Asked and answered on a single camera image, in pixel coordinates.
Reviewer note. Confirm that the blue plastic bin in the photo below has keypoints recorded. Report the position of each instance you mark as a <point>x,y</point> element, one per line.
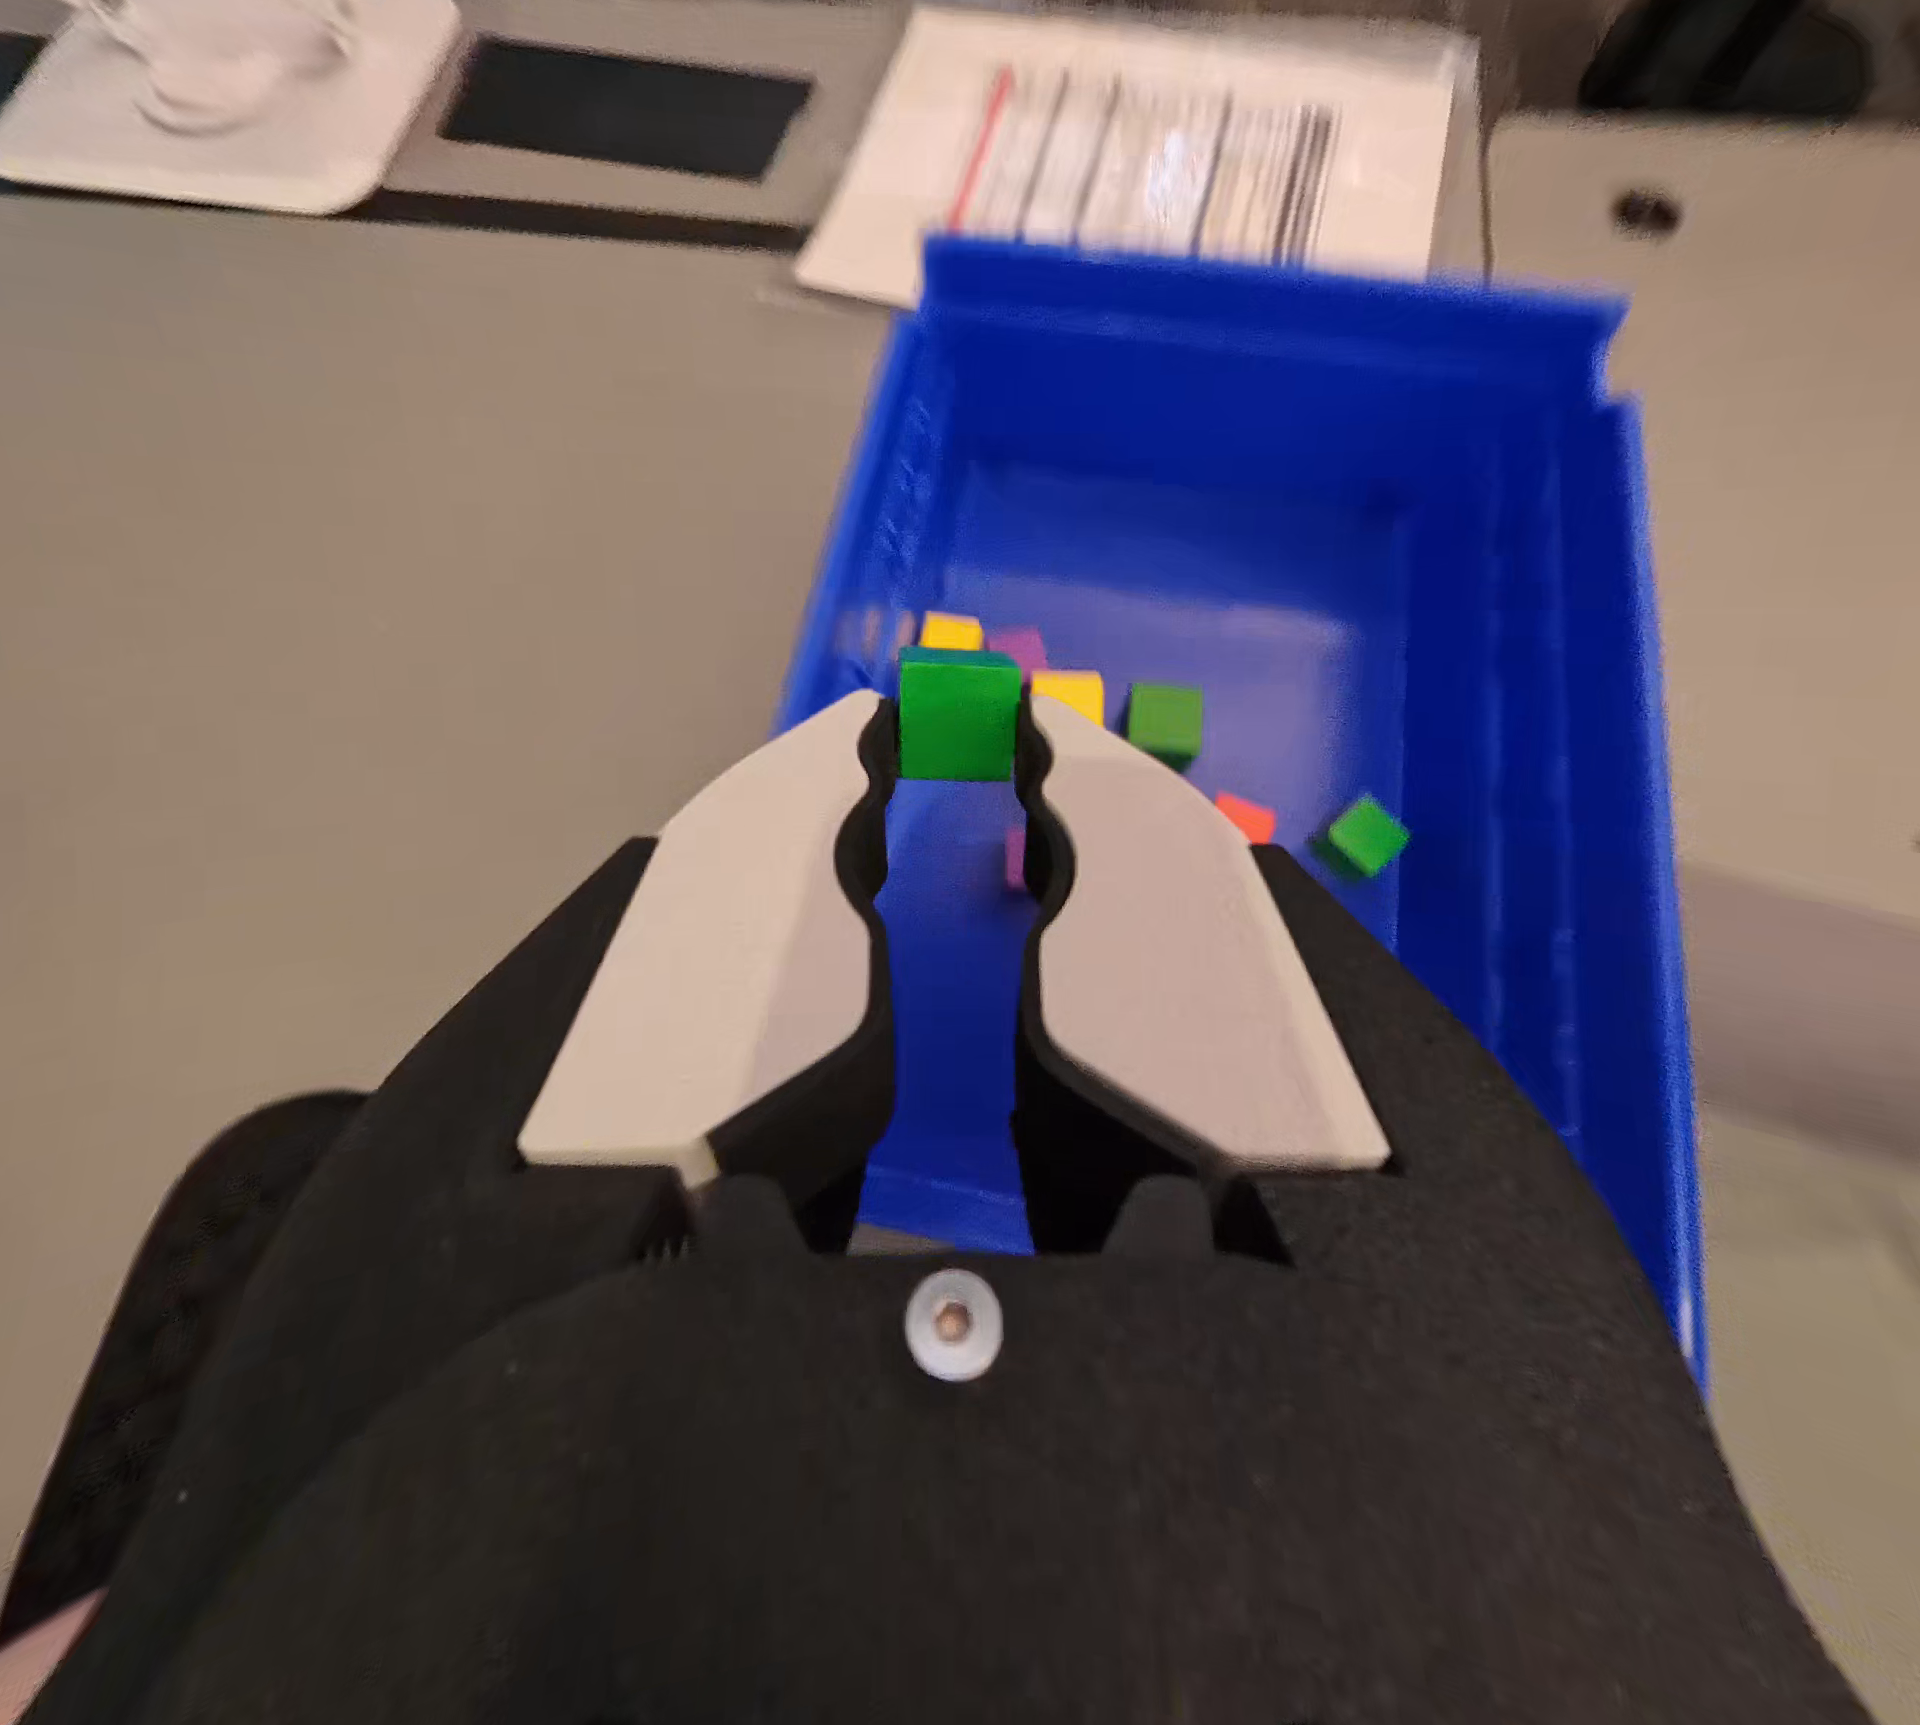
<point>1202,526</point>

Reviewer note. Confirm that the laminated paper sheet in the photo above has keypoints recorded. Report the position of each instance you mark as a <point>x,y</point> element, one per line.
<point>1126,151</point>

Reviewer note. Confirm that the black desk flap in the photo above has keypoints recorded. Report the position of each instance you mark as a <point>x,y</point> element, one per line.
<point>622,109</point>

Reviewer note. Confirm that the green wooden cube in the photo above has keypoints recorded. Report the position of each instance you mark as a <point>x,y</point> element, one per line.
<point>959,719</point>

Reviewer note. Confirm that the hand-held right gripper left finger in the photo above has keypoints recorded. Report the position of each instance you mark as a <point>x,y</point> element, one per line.
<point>705,990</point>

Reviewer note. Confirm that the black desk grommet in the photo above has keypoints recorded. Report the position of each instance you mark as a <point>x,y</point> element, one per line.
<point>1649,210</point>

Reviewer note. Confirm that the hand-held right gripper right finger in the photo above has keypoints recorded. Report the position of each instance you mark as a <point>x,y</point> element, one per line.
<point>1202,990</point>

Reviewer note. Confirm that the pile of coloured cubes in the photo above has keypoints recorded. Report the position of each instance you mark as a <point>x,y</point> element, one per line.
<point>1162,725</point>

